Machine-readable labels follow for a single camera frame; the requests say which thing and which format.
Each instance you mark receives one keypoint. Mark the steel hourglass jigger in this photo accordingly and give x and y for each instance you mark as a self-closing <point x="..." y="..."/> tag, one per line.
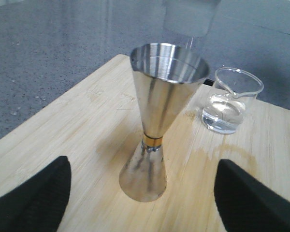
<point x="166" y="77"/>

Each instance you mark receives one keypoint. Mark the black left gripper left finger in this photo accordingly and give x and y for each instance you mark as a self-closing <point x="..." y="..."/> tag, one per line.
<point x="38" y="204"/>

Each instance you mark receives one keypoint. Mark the wooden cutting board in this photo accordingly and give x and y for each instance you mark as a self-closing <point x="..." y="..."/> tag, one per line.
<point x="97" y="125"/>

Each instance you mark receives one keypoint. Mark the glass beaker with liquid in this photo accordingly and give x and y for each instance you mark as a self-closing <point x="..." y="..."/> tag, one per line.
<point x="235" y="90"/>

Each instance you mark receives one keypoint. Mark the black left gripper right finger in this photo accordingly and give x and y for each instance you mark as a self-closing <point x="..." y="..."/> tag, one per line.
<point x="245" y="204"/>

